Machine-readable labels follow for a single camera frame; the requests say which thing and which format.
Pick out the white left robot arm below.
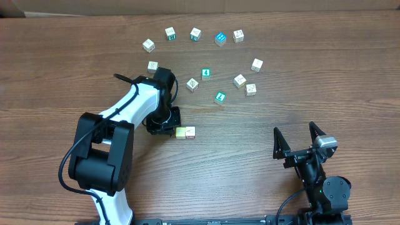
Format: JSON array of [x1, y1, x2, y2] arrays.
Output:
[[58, 67, 181, 224]]

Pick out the dark side wooden block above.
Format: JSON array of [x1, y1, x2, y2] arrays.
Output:
[[251, 58, 263, 73]]

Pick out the red D wooden block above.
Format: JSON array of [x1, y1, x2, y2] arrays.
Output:
[[185, 126, 196, 139]]

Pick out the green 4 wooden block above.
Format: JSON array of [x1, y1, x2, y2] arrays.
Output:
[[201, 68, 211, 81]]

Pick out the plain X wooden block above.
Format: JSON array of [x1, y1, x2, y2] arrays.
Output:
[[233, 74, 247, 89]]

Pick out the blue top wooden block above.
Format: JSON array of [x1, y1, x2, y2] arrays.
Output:
[[215, 32, 227, 47]]

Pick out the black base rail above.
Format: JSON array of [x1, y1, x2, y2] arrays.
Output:
[[74, 214, 354, 225]]

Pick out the red E wooden block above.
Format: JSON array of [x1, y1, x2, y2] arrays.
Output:
[[245, 84, 257, 96]]

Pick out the wooden block yellow blue side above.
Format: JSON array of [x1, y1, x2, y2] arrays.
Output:
[[142, 39, 155, 53]]

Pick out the number 2 wooden block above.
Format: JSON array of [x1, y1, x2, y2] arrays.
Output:
[[186, 78, 199, 92]]

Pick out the green R wooden block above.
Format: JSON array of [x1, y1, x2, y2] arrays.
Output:
[[165, 27, 176, 41]]

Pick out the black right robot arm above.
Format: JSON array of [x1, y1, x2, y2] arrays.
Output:
[[266, 121, 353, 225]]

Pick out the yellow top wooden block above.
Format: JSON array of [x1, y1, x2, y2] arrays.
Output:
[[175, 127, 186, 139]]

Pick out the green L wooden block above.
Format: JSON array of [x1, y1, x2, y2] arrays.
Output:
[[214, 91, 226, 105]]

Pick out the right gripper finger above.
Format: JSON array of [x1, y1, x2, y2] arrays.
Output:
[[309, 121, 326, 147], [273, 127, 291, 159]]

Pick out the green J wooden block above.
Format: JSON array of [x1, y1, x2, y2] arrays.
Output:
[[190, 27, 201, 42]]

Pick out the cardboard back panel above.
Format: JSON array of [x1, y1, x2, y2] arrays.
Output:
[[1, 0, 399, 18]]

